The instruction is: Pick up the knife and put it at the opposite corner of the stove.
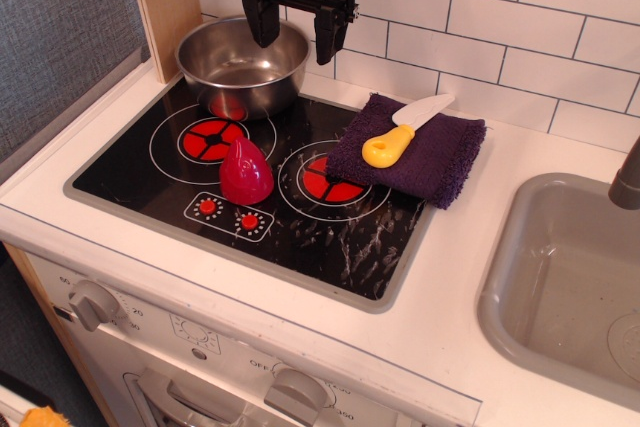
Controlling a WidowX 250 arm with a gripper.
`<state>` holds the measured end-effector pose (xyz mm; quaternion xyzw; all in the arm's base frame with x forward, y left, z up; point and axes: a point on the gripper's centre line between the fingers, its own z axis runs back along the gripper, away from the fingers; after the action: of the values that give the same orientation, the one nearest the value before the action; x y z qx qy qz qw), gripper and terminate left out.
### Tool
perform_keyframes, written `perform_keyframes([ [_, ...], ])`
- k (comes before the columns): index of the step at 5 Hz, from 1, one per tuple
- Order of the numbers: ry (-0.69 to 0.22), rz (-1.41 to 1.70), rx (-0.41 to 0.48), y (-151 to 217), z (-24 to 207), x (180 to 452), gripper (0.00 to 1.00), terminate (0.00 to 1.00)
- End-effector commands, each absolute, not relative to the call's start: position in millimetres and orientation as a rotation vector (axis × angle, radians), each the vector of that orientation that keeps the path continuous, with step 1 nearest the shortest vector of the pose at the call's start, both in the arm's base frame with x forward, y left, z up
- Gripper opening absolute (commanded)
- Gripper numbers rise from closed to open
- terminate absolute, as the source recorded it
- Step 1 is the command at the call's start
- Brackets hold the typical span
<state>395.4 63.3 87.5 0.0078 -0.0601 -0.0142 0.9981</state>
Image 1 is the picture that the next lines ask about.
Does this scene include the grey right oven knob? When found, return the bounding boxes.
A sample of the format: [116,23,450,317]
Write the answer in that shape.
[264,369,328,426]

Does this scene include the grey faucet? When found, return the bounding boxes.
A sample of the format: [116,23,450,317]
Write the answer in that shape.
[608,138,640,210]

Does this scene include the purple folded towel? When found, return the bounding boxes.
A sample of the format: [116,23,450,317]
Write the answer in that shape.
[326,93,487,209]

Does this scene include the grey oven door handle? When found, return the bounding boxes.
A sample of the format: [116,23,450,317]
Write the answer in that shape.
[136,368,304,426]

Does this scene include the yellow orange plush toy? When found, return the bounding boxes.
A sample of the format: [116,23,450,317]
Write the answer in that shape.
[19,406,71,427]

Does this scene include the stainless steel pot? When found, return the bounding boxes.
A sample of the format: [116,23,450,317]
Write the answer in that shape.
[175,17,310,121]

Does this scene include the red teardrop plastic toy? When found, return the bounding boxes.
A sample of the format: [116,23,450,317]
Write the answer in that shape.
[220,137,275,205]

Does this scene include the grey oven knob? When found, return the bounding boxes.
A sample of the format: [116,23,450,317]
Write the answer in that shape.
[264,369,328,426]
[69,280,120,332]

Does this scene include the grey left oven knob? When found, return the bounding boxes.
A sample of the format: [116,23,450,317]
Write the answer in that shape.
[69,280,120,332]

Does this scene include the black toy stovetop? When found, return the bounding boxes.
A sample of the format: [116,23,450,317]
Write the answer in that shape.
[64,82,434,312]

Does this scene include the yellow handled white toy knife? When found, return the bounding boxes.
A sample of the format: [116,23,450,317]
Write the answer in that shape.
[361,94,455,169]

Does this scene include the grey sink basin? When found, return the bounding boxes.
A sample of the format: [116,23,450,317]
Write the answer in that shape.
[478,173,639,410]

